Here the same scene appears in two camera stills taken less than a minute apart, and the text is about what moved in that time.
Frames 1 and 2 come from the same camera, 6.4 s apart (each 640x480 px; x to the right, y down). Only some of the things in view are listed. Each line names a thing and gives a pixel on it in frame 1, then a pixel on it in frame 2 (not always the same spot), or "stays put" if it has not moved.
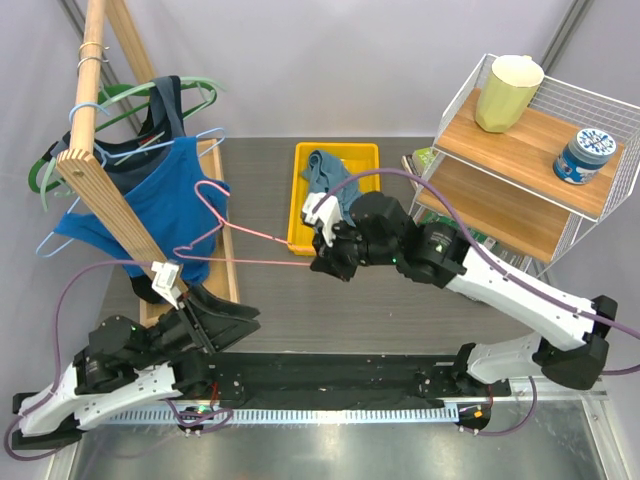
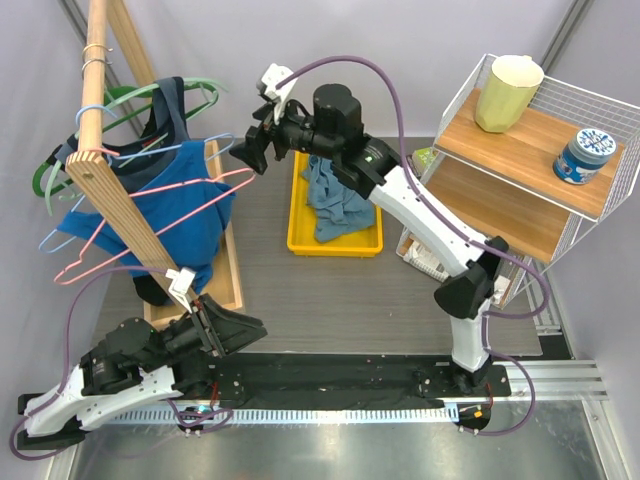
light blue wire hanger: x=116 y=155 to x=205 y=141
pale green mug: x=507 y=93 stays put
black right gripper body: x=349 y=251 to x=291 y=133
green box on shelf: x=419 y=163 stays put
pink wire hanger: x=222 y=222 to x=59 y=278
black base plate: x=282 y=380 stays put
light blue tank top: x=327 y=171 stays put
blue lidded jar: x=584 y=157 stays put
